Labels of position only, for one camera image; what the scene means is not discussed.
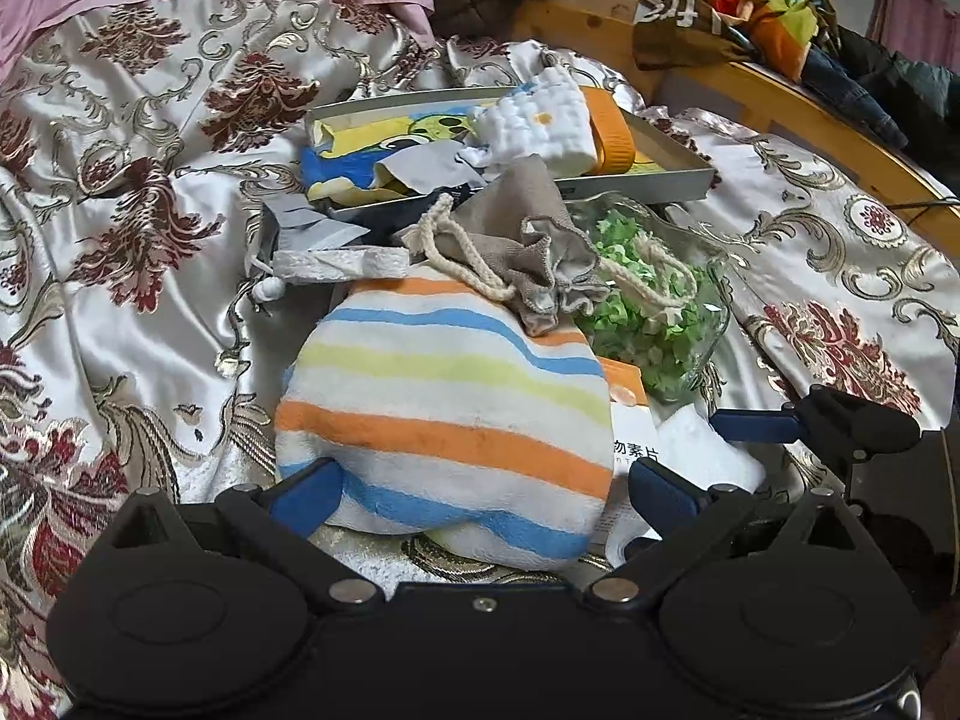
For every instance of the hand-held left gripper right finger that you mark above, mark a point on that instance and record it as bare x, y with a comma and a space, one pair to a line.
664, 496

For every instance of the white quilted cloth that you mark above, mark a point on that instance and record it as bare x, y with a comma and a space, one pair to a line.
540, 127

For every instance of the colourful patchwork cloth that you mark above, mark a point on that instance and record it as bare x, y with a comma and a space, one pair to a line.
772, 15

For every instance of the floral satin blanket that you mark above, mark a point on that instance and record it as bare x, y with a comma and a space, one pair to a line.
127, 330

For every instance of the blue jeans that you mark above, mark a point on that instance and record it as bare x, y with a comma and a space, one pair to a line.
847, 90

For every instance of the white box with orange top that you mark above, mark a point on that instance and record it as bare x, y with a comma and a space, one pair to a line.
630, 457

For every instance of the grey tray with cartoon picture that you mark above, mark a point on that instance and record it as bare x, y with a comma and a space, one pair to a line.
660, 184

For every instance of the orange band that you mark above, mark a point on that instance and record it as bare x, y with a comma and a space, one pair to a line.
615, 131

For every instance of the grey paper sheet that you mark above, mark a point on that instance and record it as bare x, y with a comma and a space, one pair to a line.
300, 229

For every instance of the pink curtain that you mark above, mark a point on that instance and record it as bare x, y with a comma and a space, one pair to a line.
915, 22

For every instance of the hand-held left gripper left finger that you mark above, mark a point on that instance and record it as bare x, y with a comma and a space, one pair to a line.
307, 496

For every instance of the dark clothing pile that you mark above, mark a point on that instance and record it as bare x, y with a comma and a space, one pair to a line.
900, 82

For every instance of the wooden bed frame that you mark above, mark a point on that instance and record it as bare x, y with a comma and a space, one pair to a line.
810, 114

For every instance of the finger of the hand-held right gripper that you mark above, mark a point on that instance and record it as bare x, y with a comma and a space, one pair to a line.
757, 425

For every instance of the striped towel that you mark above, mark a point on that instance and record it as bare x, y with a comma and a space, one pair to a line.
450, 405

